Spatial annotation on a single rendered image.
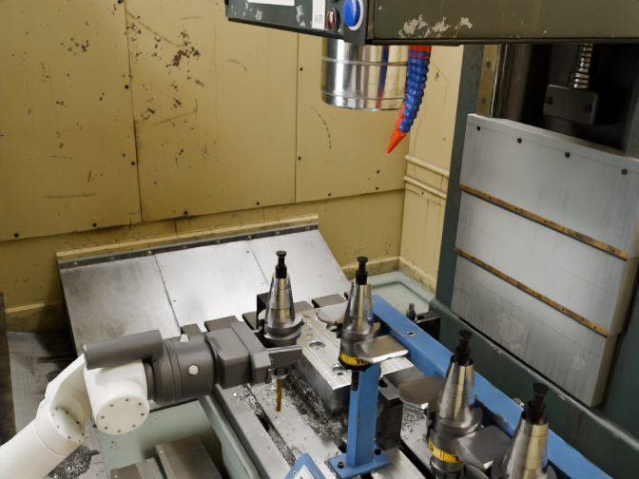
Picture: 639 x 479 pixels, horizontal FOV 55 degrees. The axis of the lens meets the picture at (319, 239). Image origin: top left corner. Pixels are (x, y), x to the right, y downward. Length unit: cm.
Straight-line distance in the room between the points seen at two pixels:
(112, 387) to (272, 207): 144
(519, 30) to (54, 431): 74
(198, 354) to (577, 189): 80
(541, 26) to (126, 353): 64
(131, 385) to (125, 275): 122
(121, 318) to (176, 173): 49
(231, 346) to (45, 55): 121
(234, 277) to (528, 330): 98
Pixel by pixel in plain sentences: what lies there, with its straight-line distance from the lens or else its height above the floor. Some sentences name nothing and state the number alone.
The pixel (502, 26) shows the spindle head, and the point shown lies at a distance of 77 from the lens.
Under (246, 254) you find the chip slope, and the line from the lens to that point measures 213.
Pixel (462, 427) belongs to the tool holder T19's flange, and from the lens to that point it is 74.
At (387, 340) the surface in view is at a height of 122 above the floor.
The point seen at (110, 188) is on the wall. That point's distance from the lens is 200.
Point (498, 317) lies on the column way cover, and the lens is 154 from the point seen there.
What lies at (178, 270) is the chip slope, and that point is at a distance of 205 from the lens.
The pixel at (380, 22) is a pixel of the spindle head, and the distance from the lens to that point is 67.
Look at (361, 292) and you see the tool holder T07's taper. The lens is 87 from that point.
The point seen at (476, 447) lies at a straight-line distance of 73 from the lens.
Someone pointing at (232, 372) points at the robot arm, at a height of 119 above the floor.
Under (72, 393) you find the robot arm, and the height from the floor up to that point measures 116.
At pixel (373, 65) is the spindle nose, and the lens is 97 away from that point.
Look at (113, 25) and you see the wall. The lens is 192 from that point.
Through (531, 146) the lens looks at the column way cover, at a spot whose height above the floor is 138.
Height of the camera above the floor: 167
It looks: 22 degrees down
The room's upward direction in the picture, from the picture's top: 2 degrees clockwise
